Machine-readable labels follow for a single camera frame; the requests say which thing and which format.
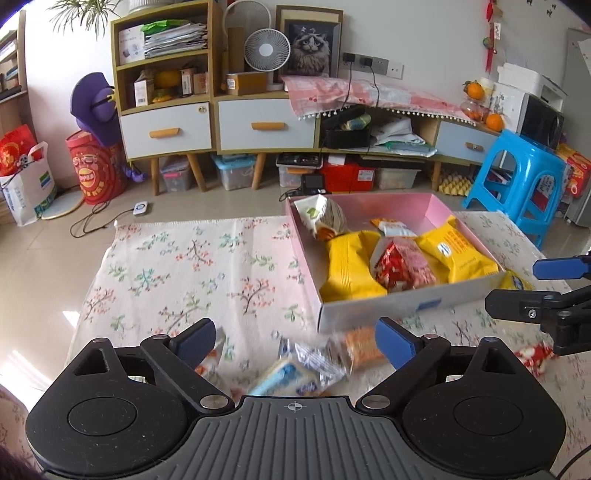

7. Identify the white desk fan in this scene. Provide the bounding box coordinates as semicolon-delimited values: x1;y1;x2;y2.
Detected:
244;28;291;90

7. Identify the wall socket panel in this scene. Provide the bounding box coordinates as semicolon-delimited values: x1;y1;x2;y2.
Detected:
342;52;404;78

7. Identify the wooden drawer cabinet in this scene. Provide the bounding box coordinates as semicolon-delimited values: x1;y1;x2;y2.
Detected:
215;90;320;191

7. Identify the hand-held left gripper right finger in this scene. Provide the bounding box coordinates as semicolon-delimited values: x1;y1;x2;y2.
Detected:
355;317;522;411

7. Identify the white printed box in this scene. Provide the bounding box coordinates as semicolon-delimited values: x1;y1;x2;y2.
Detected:
117;25;146;64

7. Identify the blue plastic stool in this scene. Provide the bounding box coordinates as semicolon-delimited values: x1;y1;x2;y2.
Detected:
463;129;573;250

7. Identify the blue-lid storage box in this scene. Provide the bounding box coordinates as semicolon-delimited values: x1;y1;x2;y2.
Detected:
211;154;257;191

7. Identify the black power cable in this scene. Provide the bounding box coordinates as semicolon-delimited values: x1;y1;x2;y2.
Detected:
344;60;382;112

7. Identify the black microwave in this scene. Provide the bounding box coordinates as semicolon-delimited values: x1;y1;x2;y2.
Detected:
517;92;566;151

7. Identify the stack of papers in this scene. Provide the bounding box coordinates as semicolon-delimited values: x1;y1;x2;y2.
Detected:
143;21;208;58

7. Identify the orange round object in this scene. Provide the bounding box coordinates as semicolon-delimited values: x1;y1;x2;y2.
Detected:
154;70;181;102

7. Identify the brown cardboard box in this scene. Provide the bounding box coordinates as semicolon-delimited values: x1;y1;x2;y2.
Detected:
226;71;269;95

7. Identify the framed cat picture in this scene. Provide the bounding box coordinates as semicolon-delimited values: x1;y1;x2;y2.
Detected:
276;6;345;79

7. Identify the red candy wrapper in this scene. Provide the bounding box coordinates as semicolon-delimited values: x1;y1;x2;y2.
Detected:
515;344;555;377

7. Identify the floral tablecloth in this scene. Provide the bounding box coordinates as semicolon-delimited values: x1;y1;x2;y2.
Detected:
65;210;591;480

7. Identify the black storage box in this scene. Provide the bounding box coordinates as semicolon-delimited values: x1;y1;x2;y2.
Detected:
323;122;370;151

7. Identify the orange white snack pack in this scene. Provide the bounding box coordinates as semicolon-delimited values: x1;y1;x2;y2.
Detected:
556;143;591;199

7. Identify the pink cardboard box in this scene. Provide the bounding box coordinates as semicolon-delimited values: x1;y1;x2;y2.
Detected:
284;193;508;334

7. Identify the white biscuit-picture snack packet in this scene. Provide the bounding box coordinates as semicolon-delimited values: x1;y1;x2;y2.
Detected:
294;194;347;241

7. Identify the white carton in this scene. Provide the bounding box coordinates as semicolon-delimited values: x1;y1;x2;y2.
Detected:
134;76;155;107

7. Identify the orange biscuit packet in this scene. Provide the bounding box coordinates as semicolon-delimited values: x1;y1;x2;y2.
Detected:
344;328;386;370

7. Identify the purple plush toy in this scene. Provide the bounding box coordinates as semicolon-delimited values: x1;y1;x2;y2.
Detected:
69;72;148;183

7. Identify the large plain yellow snack bag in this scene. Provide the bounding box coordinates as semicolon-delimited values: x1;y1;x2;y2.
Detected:
320;231;389;303

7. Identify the clear jar of oranges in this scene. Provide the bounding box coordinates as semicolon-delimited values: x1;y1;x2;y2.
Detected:
462;99;489;123

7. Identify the round white stand base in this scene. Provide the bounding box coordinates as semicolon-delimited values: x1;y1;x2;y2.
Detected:
39;191;84;220

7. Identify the low wooden open cabinet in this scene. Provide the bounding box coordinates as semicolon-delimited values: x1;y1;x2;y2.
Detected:
318;108;502;192

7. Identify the pink rice cracker packet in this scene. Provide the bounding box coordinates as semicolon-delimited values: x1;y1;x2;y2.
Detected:
372;237;438;294

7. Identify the black-top clear storage box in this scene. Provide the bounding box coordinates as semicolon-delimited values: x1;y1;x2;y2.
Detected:
277;154;324;188

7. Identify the black floor device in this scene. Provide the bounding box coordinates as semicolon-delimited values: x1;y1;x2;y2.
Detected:
300;173;326;195

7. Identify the white shopping bag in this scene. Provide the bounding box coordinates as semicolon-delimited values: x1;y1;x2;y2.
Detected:
0;142;58;227

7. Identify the pink patterned cloth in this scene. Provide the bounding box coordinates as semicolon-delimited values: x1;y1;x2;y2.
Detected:
281;76;476;121

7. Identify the red gift bag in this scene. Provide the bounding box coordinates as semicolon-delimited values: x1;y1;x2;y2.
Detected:
0;124;38;176

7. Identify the clear blue bread packet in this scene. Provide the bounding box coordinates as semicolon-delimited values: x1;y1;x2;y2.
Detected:
249;339;349;398

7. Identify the yellow snack bag white label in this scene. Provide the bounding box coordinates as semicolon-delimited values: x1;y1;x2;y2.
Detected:
416;217;502;283

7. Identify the small yellow cracker packet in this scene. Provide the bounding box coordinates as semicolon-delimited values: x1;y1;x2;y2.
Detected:
501;270;536;291

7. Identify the tall wooden shelf cabinet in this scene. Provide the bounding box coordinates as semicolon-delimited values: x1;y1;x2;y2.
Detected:
111;0;219;195

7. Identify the pile of white bags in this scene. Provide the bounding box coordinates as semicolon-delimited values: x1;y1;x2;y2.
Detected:
369;115;437;158

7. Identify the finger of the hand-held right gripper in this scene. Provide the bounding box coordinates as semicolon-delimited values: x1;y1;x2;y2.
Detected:
485;285;591;324
532;255;591;281

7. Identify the red round drum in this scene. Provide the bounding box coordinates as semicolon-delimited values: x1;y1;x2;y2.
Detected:
65;130;129;205

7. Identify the grey refrigerator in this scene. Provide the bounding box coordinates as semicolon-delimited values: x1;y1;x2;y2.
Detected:
566;28;591;227

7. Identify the green potted plant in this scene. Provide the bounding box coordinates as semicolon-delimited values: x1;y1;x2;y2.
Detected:
48;0;121;38

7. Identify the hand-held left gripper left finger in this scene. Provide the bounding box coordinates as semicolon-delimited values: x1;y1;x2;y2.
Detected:
69;318;234;413

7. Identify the white-lid clear storage box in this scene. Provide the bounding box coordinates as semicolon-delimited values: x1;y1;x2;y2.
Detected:
376;166;423;190

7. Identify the red hanging ornament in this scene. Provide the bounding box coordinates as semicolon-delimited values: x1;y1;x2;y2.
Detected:
482;0;504;72

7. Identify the wooden bookshelf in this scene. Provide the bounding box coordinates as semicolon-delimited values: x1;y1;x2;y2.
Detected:
0;30;31;139

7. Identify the small orange-edged clear packet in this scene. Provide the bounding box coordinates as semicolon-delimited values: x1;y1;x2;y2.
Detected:
370;217;419;238

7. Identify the red storage box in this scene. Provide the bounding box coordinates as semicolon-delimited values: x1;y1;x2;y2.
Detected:
321;157;375;195

